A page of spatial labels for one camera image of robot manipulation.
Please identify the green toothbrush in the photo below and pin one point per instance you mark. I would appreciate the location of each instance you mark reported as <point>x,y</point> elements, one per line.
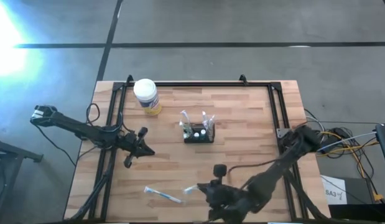
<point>211,123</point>
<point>185,117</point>

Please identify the white paper sign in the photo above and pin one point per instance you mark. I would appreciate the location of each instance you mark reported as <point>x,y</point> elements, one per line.
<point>332,186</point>

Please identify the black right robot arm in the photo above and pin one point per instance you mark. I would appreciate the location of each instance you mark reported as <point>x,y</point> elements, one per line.
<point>273,174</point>

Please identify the blue toothbrush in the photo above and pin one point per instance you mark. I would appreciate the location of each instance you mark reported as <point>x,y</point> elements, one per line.
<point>162,194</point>
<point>189,189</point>

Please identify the yellow wipes canister white lid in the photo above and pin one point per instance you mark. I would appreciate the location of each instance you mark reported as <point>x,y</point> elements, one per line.
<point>145,93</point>

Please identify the grey metal stand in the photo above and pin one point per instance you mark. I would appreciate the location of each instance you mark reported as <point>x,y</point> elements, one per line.
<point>12,148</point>

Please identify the blue toothpaste tube white cap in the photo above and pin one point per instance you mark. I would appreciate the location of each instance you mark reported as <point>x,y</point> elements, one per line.
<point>196,135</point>

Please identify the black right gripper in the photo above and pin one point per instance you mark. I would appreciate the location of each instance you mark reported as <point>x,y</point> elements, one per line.
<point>229,199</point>

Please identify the black table clamp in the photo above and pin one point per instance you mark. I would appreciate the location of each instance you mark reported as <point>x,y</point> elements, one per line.
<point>129,79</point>
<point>243,79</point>

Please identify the black aluminium table frame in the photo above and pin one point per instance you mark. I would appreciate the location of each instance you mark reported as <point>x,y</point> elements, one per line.
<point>211,84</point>

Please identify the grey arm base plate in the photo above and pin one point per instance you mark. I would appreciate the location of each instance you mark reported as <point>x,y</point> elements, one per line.
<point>284,132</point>

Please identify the teal toothpaste tube white cap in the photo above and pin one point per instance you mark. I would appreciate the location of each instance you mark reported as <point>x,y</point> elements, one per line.
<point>203,132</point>

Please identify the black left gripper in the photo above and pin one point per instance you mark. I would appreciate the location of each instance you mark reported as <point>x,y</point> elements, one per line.
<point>131,144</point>

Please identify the black box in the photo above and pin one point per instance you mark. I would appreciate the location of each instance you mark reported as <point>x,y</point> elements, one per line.
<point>360,214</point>

